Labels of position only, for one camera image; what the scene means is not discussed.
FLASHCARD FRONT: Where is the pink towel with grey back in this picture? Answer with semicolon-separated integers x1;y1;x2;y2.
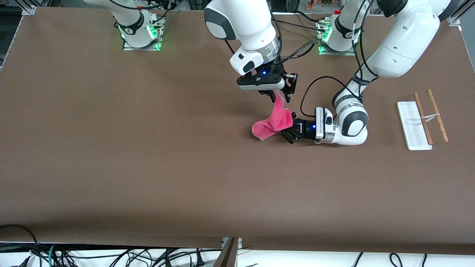
252;92;294;141

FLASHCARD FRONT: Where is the white rack with wooden bars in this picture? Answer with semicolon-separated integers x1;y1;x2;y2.
396;88;449;151

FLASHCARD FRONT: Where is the brown table cover sheet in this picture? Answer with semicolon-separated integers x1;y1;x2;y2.
0;7;475;256

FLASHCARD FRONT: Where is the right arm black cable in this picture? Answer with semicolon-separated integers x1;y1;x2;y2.
269;11;316;63

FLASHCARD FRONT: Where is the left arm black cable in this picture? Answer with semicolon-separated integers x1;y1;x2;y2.
300;0;375;119

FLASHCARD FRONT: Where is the black cable to arm base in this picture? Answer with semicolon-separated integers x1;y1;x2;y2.
275;10;329;32

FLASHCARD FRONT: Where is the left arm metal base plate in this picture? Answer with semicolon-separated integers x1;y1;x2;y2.
318;19;359;56

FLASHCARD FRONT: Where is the small metal bracket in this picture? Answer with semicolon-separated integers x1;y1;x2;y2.
221;237;243;250

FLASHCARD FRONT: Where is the wooden post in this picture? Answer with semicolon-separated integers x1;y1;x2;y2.
213;237;240;267

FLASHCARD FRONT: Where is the black cable with plug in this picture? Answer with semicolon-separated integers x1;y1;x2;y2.
192;248;207;267

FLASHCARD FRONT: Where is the thick black looping cable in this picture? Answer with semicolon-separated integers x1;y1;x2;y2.
0;224;42;267

